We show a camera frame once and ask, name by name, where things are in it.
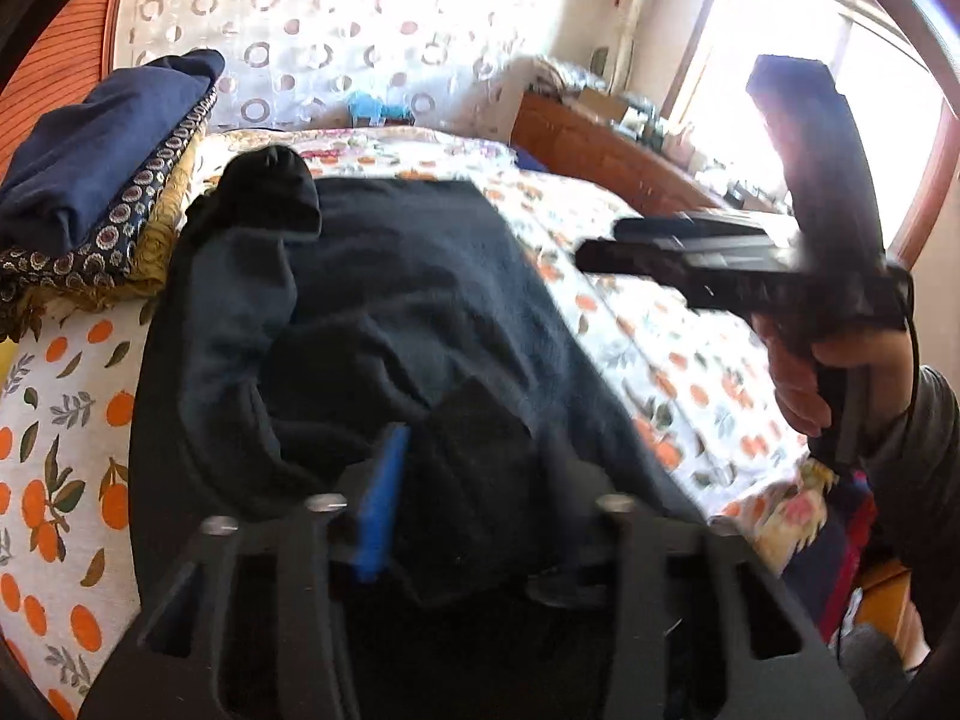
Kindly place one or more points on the folded yellow cloth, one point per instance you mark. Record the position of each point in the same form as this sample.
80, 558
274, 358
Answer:
150, 255

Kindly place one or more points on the orange fruit print blanket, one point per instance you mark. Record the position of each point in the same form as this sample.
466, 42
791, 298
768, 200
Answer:
67, 465

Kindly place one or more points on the person's right hand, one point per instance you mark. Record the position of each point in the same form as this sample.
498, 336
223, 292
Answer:
791, 382

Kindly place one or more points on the red cloth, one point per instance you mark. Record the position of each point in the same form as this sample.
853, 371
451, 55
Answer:
846, 562

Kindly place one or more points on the window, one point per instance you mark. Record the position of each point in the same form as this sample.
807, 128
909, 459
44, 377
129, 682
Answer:
750, 22

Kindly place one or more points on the cardboard box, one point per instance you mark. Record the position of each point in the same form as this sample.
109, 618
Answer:
604, 105

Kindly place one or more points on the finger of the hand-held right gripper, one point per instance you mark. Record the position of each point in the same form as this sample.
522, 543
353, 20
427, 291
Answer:
637, 256
697, 228

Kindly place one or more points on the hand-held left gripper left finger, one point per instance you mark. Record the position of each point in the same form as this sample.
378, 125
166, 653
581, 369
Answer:
379, 502

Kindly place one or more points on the wooden side table with clutter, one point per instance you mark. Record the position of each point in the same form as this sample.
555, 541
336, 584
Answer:
660, 127

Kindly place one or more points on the blue toy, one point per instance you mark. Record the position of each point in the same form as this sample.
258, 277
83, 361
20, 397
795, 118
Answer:
379, 109

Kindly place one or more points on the white circle pattern curtain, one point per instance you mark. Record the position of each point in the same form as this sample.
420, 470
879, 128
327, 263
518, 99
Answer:
337, 22

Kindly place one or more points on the wooden slatted headboard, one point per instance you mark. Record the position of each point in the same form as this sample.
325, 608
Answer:
60, 37

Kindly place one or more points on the black sweater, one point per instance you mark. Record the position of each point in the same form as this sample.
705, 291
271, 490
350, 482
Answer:
420, 277

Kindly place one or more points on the person's right forearm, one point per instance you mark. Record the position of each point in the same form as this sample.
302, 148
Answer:
919, 480

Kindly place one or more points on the wooden cabinet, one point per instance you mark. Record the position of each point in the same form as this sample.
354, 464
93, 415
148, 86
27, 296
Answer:
600, 157

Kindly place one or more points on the folded navy patterned cloth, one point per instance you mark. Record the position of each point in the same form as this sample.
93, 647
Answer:
112, 232

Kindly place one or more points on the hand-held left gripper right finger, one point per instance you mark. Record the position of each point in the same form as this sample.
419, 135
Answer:
645, 562

